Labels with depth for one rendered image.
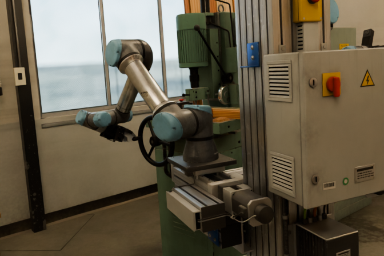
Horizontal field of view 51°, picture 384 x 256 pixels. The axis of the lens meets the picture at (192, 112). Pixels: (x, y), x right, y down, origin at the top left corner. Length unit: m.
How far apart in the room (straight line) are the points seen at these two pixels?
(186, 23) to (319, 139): 1.31
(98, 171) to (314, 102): 2.65
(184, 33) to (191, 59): 0.16
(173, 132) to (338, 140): 0.59
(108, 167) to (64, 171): 0.40
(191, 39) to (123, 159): 1.69
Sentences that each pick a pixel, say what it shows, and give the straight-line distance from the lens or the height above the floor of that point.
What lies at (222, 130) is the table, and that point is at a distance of 2.12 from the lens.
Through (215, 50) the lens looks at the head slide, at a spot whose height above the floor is 1.29.
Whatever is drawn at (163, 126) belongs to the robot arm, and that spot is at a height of 0.99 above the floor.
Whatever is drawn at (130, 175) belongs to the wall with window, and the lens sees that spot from 3.77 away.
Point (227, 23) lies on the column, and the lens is 2.51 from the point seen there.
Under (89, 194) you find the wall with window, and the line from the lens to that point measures 3.62.
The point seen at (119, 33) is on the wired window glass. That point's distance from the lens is 3.74.
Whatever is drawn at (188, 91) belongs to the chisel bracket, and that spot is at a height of 1.05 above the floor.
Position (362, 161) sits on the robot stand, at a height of 0.88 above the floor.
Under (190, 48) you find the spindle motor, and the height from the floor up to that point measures 1.31.
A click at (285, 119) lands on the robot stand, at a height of 1.03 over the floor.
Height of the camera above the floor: 1.21
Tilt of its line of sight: 7 degrees down
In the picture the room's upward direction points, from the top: 4 degrees counter-clockwise
